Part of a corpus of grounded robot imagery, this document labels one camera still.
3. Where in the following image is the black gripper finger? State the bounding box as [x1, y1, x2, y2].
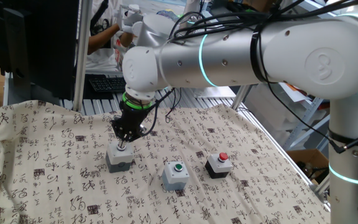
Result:
[121, 129, 145, 147]
[109, 117, 125, 147]

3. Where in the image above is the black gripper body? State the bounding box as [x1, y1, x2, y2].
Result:
[118, 101, 152, 135]

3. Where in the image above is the green button box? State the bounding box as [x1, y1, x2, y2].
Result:
[162, 161, 191, 192]

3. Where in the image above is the red mushroom button box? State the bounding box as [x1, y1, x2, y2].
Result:
[204, 152, 232, 180]

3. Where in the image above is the person's bare forearm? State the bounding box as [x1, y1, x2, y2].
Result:
[87, 23, 133, 54]

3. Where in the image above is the white gloved hand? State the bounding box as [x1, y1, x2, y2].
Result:
[116, 7, 142, 34]

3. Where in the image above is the black keyboard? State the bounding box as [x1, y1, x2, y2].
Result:
[88, 76, 127, 93]

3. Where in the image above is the black desk mat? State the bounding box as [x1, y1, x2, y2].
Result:
[82, 73, 114, 100]

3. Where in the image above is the calligraphy print tablecloth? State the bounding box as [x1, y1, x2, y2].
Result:
[0, 100, 332, 224]

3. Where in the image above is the person in white shirt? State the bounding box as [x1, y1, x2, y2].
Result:
[85, 0, 124, 73]

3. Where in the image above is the white haptic teleoperation device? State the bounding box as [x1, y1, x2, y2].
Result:
[119, 2, 145, 35]

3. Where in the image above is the black computer monitor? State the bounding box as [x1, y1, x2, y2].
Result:
[0, 0, 80, 101]

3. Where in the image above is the grey steel shelf rack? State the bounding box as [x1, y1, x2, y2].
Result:
[283, 96, 331, 152]

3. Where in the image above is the brown cardboard box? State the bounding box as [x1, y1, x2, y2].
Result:
[286, 148, 331, 184]

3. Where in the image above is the aluminium frame post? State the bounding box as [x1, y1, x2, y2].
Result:
[310, 175, 331, 203]
[231, 84, 253, 111]
[72, 0, 93, 113]

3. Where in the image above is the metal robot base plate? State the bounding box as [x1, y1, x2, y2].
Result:
[193, 86, 236, 100]

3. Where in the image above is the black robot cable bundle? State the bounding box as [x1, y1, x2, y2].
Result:
[141, 0, 358, 155]

